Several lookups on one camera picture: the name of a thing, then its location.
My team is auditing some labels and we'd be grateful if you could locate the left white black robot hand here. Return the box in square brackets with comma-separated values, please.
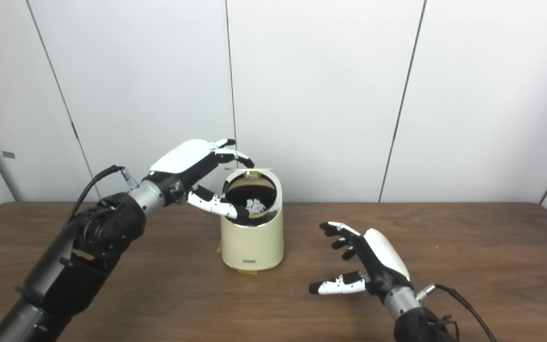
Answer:
[141, 138, 255, 224]

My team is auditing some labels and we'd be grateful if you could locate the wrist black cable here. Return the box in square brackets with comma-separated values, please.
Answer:
[416, 283, 500, 342]
[65, 165, 139, 224]

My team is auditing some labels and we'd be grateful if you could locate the cream round bin lid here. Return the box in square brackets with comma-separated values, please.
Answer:
[225, 166, 279, 179]

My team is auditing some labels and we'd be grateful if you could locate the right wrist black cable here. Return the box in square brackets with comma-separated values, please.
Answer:
[416, 283, 500, 342]

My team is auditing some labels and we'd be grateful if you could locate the cream-colored bin body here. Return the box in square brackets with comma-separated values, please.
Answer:
[220, 170, 284, 272]

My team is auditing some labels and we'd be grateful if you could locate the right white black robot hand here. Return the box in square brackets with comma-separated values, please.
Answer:
[309, 221, 412, 302]

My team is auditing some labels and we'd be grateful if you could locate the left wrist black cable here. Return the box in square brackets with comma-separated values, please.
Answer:
[65, 165, 139, 224]

